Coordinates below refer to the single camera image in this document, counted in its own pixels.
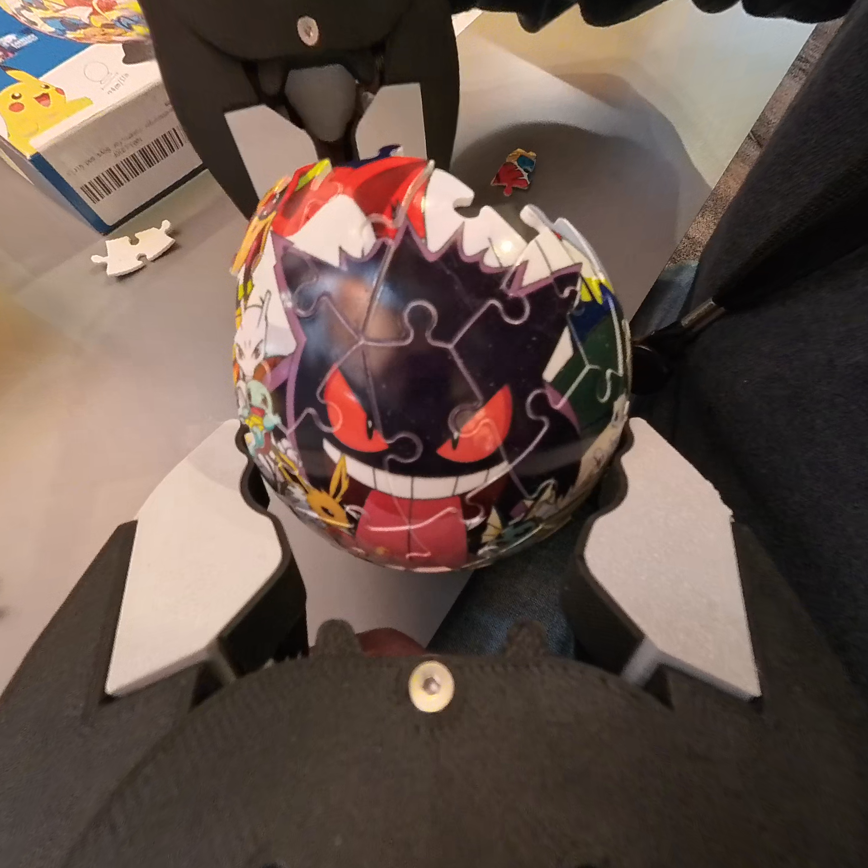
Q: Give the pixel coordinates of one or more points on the single white puzzle piece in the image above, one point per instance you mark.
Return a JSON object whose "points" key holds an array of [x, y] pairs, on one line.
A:
{"points": [[129, 254]]}

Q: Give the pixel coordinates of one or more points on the colourful puzzle ball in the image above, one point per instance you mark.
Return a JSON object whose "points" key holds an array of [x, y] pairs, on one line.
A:
{"points": [[420, 339]]}

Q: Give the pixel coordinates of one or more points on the person's right forearm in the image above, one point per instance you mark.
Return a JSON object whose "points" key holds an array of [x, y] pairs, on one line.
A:
{"points": [[610, 10]]}

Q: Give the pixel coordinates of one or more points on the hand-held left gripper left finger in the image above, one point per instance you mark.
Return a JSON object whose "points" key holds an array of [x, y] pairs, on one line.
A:
{"points": [[190, 583]]}

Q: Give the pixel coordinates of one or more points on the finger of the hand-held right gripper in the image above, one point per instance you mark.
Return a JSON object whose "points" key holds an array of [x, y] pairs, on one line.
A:
{"points": [[261, 142], [400, 122]]}

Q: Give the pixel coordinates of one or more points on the small red colourful puzzle piece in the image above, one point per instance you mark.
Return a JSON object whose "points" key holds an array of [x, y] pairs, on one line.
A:
{"points": [[512, 175]]}

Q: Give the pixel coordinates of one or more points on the blue puzzle box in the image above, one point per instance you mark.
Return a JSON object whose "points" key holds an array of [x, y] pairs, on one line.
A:
{"points": [[102, 156]]}

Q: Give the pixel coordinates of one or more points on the person's left hand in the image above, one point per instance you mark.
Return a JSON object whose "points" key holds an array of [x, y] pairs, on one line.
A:
{"points": [[390, 644]]}

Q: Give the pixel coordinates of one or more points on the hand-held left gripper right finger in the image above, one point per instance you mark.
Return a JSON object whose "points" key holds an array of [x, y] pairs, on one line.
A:
{"points": [[671, 576]]}

